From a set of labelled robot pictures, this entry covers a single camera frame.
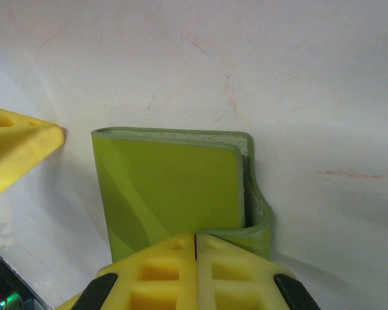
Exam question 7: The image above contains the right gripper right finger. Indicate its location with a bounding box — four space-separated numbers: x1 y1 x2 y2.
197 232 321 310

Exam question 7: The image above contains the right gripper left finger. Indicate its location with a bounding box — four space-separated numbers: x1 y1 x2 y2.
53 232 198 310

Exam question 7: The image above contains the green card holder wallet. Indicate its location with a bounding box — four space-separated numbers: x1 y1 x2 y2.
91 126 275 269

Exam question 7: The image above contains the black electronics board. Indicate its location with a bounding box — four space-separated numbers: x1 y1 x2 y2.
0 254 48 310

